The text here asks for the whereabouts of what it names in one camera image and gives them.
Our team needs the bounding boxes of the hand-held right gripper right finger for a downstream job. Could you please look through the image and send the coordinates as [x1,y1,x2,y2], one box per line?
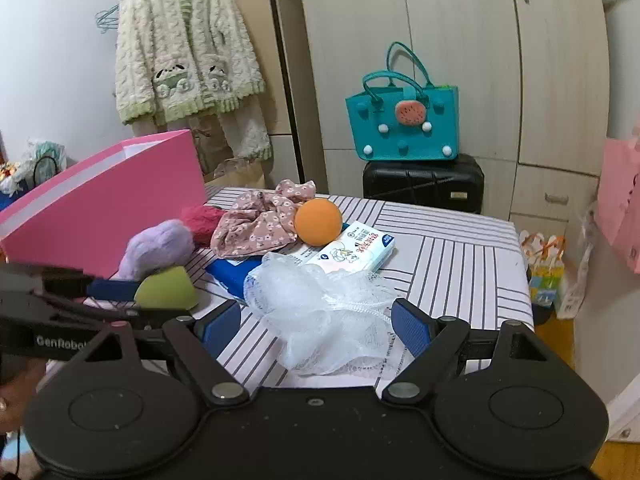
[380,297,576,408]

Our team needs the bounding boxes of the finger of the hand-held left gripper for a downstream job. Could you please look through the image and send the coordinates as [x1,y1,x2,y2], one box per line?
[42,297,197,346]
[41,266,143,303]

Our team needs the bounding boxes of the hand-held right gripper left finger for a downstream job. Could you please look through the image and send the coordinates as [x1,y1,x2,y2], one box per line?
[72,300,251,408]

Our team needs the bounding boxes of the green makeup sponge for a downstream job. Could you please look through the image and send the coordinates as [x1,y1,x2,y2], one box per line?
[135,266,200,310]

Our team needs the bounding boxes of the blue tissue packet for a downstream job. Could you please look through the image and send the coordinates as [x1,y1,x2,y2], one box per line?
[204,254,307,306]

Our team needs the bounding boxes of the purple plush toy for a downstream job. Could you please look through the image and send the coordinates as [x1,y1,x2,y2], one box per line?
[117,219,196,282]

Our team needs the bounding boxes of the pink cardboard box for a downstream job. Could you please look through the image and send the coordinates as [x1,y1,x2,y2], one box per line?
[0,129,207,281]

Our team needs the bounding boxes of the white mesh bath pouf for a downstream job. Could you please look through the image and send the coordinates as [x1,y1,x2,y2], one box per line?
[244,252,408,377]

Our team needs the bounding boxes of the pink floral cloth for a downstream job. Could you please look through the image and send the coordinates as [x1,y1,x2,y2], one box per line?
[210,179,317,260]

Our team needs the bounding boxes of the red strawberry plush toy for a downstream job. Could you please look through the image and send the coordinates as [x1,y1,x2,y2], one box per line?
[180,204,228,247]

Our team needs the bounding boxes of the orange foam ball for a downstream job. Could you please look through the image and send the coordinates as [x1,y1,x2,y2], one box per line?
[294,199,343,247]

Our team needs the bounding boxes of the person's left hand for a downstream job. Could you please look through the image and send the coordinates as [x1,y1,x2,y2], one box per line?
[0,360,47,441]

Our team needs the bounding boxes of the striped tablecloth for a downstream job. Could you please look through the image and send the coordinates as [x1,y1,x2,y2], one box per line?
[47,185,533,396]

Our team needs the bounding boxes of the colourful gift bag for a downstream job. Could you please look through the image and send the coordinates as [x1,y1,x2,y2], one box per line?
[520,230,568,308]

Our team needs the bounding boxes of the black suitcase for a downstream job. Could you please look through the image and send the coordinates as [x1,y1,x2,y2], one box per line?
[362,154,485,215]

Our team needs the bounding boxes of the white green plastic bag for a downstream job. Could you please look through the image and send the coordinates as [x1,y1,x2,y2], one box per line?
[15,140,68,186]

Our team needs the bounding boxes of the clear plastic bag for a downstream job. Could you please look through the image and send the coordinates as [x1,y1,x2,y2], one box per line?
[557,205,598,321]

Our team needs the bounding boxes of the teal felt handbag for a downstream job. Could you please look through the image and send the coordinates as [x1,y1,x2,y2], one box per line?
[345,41,461,162]

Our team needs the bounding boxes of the cream knit pants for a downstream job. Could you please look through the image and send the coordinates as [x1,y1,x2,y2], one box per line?
[190,102,273,162]

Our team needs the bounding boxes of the pink paper bag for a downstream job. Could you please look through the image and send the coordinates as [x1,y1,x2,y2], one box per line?
[595,137,640,275]

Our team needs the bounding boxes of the cream green knit cardigan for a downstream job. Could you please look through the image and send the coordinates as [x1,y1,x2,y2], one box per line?
[115,0,267,127]

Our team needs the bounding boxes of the beige wardrobe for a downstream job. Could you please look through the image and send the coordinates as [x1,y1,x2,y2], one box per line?
[265,0,613,241]

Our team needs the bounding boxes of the green wire hangers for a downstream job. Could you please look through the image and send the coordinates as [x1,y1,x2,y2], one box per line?
[96,4,121,35]

